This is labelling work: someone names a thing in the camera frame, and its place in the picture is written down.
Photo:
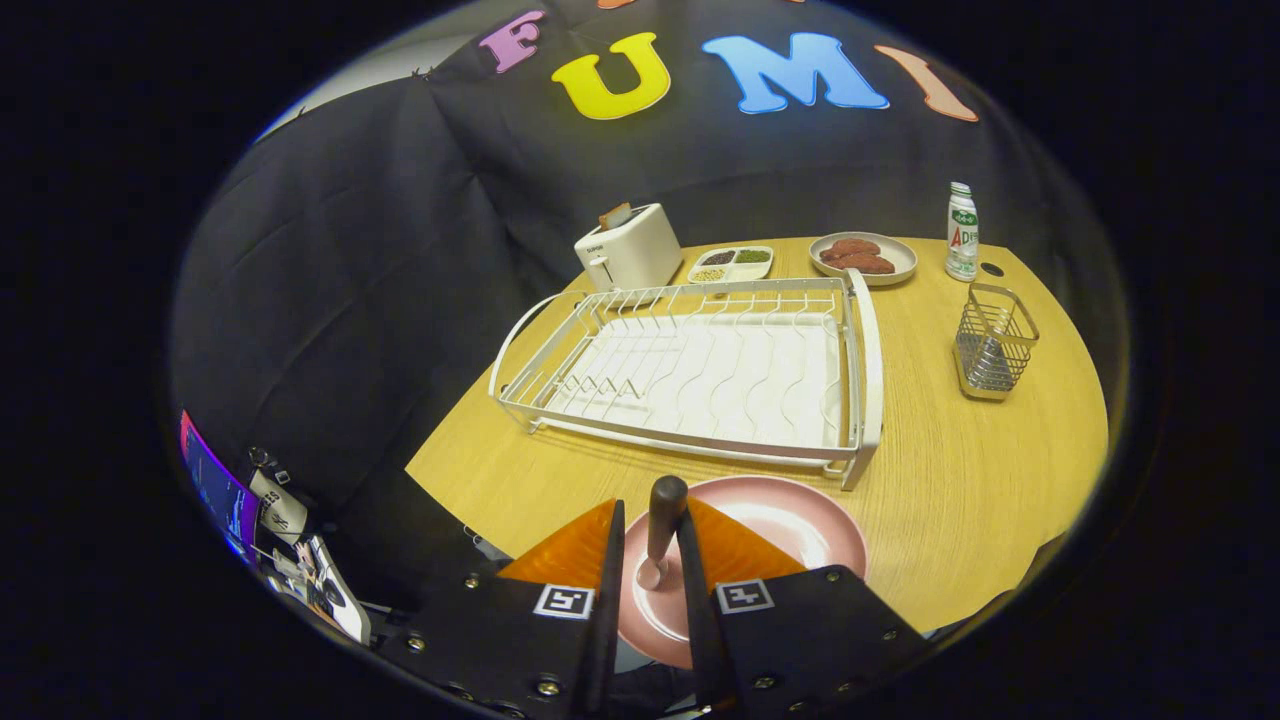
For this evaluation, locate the white toaster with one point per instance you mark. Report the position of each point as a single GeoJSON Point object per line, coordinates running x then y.
{"type": "Point", "coordinates": [630, 255]}

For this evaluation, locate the white drink bottle green cap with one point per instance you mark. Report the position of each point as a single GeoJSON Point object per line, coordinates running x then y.
{"type": "Point", "coordinates": [962, 235]}

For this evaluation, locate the pile of dark seeds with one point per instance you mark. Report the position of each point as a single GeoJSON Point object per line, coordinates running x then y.
{"type": "Point", "coordinates": [718, 257]}

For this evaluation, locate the pink plate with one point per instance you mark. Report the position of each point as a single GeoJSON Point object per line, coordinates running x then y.
{"type": "Point", "coordinates": [800, 520]}

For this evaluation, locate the beige plate with meat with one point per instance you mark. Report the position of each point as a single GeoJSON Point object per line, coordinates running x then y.
{"type": "Point", "coordinates": [903, 256]}

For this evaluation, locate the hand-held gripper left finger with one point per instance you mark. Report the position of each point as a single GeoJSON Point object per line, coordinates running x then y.
{"type": "Point", "coordinates": [607, 620]}

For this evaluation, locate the white divided snack tray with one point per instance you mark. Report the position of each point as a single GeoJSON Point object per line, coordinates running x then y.
{"type": "Point", "coordinates": [730, 264]}

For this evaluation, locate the pile of yellow soybeans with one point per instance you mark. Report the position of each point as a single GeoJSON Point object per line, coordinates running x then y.
{"type": "Point", "coordinates": [708, 274]}

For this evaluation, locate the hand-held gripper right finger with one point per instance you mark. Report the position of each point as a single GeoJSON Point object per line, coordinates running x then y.
{"type": "Point", "coordinates": [700, 640]}

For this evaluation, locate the bread slice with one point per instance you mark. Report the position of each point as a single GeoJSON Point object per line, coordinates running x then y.
{"type": "Point", "coordinates": [615, 215]}

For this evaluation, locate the pile of green beans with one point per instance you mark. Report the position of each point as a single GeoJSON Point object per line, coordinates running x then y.
{"type": "Point", "coordinates": [753, 256]}

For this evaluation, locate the raw meat slice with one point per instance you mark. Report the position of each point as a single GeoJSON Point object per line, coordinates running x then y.
{"type": "Point", "coordinates": [850, 247]}
{"type": "Point", "coordinates": [868, 265]}

